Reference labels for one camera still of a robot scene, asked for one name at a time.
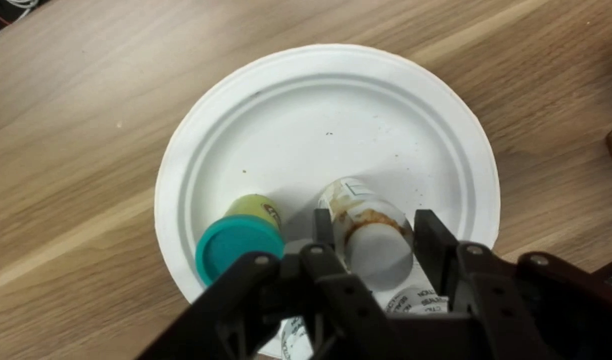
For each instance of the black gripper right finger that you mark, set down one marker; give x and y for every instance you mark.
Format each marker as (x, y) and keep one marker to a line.
(539, 308)

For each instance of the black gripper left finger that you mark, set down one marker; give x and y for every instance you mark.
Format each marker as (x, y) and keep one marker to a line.
(241, 313)

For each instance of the white pill bottle blue label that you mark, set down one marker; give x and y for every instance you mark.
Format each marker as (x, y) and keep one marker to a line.
(295, 342)

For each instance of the small white pill bottle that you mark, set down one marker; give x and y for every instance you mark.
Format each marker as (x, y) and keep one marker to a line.
(416, 296)

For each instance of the white pill bottle front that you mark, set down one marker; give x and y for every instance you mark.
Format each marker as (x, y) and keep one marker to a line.
(370, 235)

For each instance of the white paper plate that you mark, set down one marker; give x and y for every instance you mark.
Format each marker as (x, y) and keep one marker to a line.
(290, 123)

